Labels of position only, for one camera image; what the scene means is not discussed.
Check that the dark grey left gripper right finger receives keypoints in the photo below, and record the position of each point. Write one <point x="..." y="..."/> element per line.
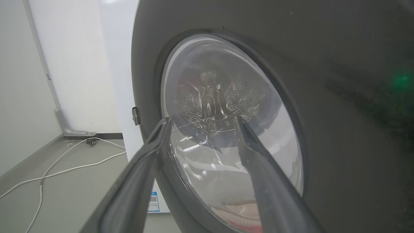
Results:
<point x="275" y="194"/>

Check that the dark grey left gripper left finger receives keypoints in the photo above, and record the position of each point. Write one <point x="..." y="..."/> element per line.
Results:
<point x="129" y="191"/>

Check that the grey round washing machine door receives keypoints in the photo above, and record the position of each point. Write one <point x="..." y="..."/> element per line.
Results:
<point x="339" y="113"/>

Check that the white washing machine body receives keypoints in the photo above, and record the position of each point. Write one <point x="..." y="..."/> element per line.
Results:
<point x="121" y="64"/>

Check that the blue QR code sticker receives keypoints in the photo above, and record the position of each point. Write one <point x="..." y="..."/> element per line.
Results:
<point x="153" y="202"/>

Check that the white partition panel with foot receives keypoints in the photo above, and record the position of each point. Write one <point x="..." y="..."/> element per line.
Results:
<point x="61" y="119"/>

